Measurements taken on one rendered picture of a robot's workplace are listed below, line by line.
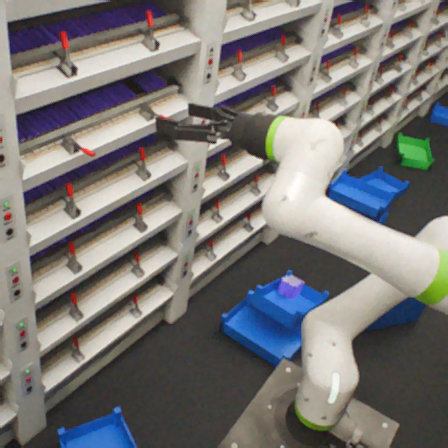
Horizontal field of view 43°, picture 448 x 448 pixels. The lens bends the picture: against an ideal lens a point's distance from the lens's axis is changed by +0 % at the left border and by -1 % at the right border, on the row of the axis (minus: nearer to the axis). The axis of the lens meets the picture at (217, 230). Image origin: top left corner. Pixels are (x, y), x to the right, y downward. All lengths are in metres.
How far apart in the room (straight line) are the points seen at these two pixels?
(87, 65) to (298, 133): 0.53
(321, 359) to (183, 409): 0.72
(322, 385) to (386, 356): 0.99
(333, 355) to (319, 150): 0.57
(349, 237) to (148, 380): 1.16
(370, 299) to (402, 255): 0.32
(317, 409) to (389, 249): 0.50
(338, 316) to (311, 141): 0.56
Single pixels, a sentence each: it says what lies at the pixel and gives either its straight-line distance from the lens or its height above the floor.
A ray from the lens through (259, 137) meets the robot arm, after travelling 1.14.
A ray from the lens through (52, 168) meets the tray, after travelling 1.36.
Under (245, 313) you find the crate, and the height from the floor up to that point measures 0.00.
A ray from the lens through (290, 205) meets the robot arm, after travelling 1.05.
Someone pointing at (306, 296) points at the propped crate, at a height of 0.01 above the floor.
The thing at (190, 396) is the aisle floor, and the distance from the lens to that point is 2.04.
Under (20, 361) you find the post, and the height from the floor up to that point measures 0.37.
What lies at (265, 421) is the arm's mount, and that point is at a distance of 1.59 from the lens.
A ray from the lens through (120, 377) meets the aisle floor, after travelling 2.08.
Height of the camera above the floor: 1.65
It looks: 37 degrees down
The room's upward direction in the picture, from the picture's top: 9 degrees clockwise
